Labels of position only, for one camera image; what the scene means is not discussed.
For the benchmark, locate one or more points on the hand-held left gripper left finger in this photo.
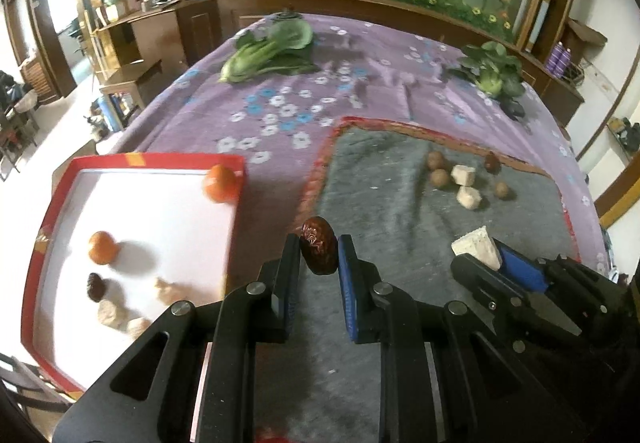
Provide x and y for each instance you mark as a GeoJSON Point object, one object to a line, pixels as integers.
{"type": "Point", "coordinates": [282, 293]}

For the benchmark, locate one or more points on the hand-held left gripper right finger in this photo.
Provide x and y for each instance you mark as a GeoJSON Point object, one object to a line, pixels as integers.
{"type": "Point", "coordinates": [350, 293]}

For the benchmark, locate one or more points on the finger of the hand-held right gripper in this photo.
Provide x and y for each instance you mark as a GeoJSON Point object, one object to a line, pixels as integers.
{"type": "Point", "coordinates": [520, 265]}
{"type": "Point", "coordinates": [480, 275]}

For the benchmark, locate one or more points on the cream banana chunk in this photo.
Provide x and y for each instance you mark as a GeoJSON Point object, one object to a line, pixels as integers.
{"type": "Point", "coordinates": [167, 290]}
{"type": "Point", "coordinates": [137, 325]}
{"type": "Point", "coordinates": [470, 197]}
{"type": "Point", "coordinates": [462, 175]}
{"type": "Point", "coordinates": [475, 243]}
{"type": "Point", "coordinates": [107, 313]}

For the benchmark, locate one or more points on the red date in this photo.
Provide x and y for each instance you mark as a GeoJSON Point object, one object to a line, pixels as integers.
{"type": "Point", "coordinates": [95, 285]}
{"type": "Point", "coordinates": [492, 162]}
{"type": "Point", "coordinates": [317, 245]}

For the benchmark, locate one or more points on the large orange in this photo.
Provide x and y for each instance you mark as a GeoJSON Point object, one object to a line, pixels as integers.
{"type": "Point", "coordinates": [220, 183]}

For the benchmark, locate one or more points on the red box with white inside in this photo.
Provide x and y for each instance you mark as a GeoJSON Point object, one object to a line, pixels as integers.
{"type": "Point", "coordinates": [150, 223]}

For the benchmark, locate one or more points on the small orange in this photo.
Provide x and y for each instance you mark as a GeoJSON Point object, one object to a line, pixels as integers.
{"type": "Point", "coordinates": [102, 248]}

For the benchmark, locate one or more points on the small brown kiwi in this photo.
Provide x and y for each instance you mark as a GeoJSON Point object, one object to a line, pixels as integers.
{"type": "Point", "coordinates": [435, 159]}
{"type": "Point", "coordinates": [441, 178]}
{"type": "Point", "coordinates": [502, 190]}

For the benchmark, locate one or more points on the grey felt mat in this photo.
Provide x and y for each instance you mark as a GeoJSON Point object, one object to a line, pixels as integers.
{"type": "Point", "coordinates": [390, 203]}

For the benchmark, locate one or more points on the pair of shoes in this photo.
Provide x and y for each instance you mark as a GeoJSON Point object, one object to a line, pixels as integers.
{"type": "Point", "coordinates": [627, 130]}

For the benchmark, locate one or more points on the wooden side cabinet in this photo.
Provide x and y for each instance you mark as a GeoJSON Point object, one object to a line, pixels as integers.
{"type": "Point", "coordinates": [555, 90]}

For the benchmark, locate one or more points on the rosette bok choy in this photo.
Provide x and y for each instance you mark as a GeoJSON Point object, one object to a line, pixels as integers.
{"type": "Point", "coordinates": [492, 68]}

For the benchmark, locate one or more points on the purple floral tablecloth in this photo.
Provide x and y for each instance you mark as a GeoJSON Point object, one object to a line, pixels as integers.
{"type": "Point", "coordinates": [300, 88]}

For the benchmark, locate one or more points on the purple spray can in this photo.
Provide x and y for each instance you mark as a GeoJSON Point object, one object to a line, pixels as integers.
{"type": "Point", "coordinates": [554, 58]}
{"type": "Point", "coordinates": [565, 60]}

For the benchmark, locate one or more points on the long bok choy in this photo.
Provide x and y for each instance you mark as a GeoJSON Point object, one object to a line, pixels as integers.
{"type": "Point", "coordinates": [270, 50]}

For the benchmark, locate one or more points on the small wooden table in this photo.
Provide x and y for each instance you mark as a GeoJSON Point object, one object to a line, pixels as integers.
{"type": "Point", "coordinates": [132, 78]}

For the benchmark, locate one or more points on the small black object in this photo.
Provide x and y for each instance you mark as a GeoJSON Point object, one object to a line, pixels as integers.
{"type": "Point", "coordinates": [287, 14]}

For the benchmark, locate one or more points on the wooden shelf cabinet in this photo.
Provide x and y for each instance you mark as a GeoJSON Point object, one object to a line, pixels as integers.
{"type": "Point", "coordinates": [150, 33]}

